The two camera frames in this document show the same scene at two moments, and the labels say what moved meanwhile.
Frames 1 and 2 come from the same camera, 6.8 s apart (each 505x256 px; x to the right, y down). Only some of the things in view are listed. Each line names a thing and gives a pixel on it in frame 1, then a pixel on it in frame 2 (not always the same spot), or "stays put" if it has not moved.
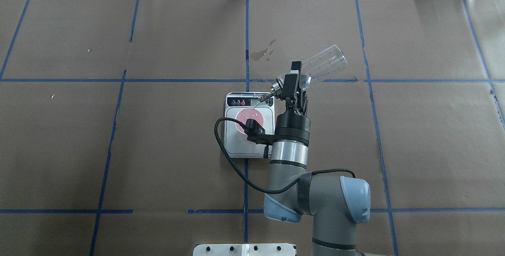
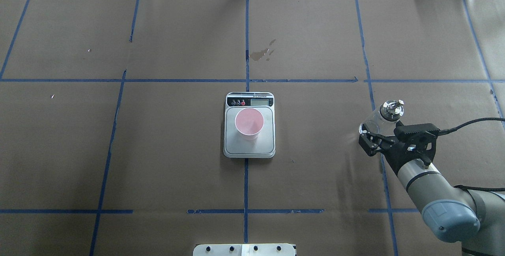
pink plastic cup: [250, 113] stays put
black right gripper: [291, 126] -> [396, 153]
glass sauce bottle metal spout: [330, 60] -> [392, 110]
